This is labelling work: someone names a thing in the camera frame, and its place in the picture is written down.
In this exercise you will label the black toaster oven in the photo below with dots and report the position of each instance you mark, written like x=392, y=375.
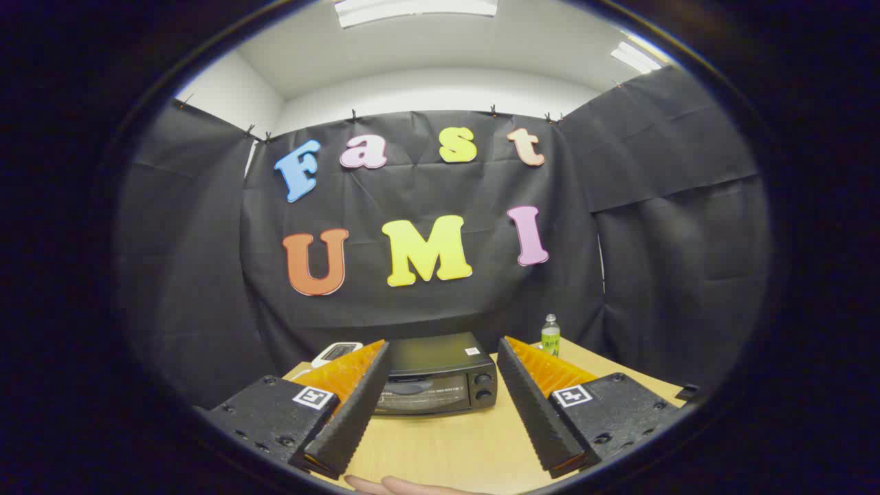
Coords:
x=433, y=357

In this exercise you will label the black backdrop cloth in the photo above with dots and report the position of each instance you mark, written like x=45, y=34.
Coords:
x=426, y=302

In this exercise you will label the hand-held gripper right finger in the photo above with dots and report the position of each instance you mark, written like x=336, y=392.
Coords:
x=540, y=419

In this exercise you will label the small ceiling light panel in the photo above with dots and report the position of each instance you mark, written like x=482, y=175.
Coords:
x=636, y=57

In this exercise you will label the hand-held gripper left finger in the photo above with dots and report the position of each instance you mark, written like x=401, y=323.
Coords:
x=350, y=419

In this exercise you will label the long ceiling light panel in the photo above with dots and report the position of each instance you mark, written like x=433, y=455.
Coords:
x=412, y=8

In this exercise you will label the green label drink bottle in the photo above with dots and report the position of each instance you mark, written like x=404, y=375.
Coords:
x=550, y=338

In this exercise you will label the white pop-up toaster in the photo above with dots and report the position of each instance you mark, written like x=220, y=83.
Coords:
x=337, y=352

